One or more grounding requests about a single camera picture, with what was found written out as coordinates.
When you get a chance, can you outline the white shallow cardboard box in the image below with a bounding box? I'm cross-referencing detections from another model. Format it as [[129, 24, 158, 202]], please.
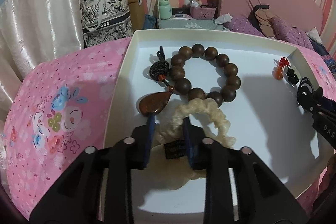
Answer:
[[104, 29, 333, 217]]

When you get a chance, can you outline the brown cardboard box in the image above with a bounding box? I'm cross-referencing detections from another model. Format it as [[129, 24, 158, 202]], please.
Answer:
[[128, 0, 145, 31]]

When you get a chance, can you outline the cream satin scrunchie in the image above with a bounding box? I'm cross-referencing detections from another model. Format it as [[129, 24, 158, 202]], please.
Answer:
[[146, 98, 236, 190]]

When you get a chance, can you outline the nightstand with green cloth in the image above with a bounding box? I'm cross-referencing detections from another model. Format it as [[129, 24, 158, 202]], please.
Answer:
[[159, 18, 230, 31]]

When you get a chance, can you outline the green water bottle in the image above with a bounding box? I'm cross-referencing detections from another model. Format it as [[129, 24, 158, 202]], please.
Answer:
[[157, 0, 172, 20]]

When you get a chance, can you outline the black white floral tote bag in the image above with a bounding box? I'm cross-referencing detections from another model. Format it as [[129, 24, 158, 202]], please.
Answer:
[[80, 0, 133, 48]]

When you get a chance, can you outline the dark blue patterned blanket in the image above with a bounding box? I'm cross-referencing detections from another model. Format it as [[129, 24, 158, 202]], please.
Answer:
[[310, 39, 336, 77]]

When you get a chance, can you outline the purple dotted pillow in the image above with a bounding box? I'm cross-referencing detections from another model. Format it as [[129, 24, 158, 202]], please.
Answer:
[[224, 16, 314, 50]]

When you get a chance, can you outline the brown wooden bead bracelet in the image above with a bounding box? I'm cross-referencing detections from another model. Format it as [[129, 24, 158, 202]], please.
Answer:
[[136, 43, 242, 117]]

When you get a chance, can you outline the white tissue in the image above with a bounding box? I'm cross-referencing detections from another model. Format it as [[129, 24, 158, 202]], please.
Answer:
[[214, 14, 233, 24]]

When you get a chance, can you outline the orange gourd pendant red knot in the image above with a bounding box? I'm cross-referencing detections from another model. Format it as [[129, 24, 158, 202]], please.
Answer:
[[273, 57, 290, 81]]

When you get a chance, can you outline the pink floral bedspread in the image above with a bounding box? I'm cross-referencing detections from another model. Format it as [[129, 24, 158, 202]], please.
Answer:
[[1, 38, 130, 219]]

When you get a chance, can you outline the black plastic hair claw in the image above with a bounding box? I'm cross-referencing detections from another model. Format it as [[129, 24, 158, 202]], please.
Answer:
[[297, 77, 323, 109]]

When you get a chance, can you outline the black beige bag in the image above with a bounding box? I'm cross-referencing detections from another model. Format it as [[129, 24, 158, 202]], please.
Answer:
[[248, 5, 277, 38]]

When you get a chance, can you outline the cream satin curtain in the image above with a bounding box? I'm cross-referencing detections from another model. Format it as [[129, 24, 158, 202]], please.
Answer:
[[1, 0, 84, 122]]

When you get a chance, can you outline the pink plastic basket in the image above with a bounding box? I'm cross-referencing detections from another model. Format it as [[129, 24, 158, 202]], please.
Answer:
[[190, 5, 217, 20]]

